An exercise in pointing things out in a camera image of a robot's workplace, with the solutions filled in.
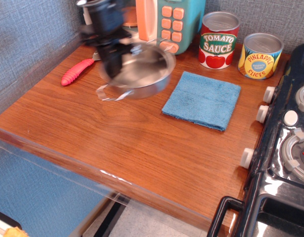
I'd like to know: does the teal toy microwave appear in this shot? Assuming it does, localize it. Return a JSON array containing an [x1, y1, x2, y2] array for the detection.
[[124, 0, 206, 55]]

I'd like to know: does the white stove knob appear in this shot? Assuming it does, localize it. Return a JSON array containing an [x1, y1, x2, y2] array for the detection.
[[263, 86, 276, 104], [256, 105, 269, 123], [240, 148, 255, 169]]

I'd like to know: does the yellow object bottom left corner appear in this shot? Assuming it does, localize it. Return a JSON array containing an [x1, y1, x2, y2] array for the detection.
[[3, 227, 28, 237]]

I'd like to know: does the stainless steel pot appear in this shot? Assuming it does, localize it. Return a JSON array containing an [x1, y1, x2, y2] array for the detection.
[[96, 43, 176, 101]]

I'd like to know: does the black toy stove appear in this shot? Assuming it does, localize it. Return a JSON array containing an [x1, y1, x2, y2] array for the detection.
[[208, 44, 304, 237]]

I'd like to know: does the pineapple slices can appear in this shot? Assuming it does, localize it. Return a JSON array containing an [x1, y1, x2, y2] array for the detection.
[[238, 33, 284, 80]]

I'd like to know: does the red handled metal spoon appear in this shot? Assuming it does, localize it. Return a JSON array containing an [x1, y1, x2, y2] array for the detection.
[[61, 51, 101, 86]]

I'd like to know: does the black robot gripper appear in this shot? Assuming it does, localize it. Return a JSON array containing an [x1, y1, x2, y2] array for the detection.
[[76, 0, 142, 79]]

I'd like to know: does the orange microwave turntable plate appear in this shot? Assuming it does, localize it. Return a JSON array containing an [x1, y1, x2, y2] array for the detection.
[[123, 6, 137, 27]]

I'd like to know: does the white stove knob middle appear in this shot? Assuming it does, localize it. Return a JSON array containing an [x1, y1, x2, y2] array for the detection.
[[256, 105, 269, 123]]

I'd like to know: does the blue folded cloth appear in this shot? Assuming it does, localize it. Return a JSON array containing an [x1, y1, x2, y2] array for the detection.
[[162, 72, 241, 131]]

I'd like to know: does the white stove knob lower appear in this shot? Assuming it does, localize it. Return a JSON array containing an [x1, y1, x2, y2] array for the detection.
[[240, 148, 255, 169]]

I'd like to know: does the tomato sauce can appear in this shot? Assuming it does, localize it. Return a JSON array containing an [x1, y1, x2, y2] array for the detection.
[[198, 11, 240, 70]]

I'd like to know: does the white stove knob upper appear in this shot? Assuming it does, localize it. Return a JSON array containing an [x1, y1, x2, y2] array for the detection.
[[263, 86, 276, 104]]

